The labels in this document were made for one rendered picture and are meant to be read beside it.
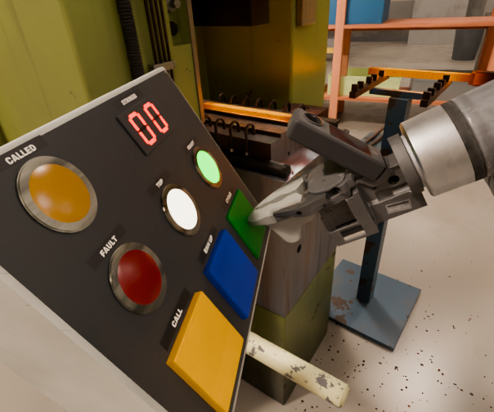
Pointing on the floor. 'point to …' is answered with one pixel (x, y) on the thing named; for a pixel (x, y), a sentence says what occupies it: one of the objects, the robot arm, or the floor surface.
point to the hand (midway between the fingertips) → (253, 213)
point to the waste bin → (466, 44)
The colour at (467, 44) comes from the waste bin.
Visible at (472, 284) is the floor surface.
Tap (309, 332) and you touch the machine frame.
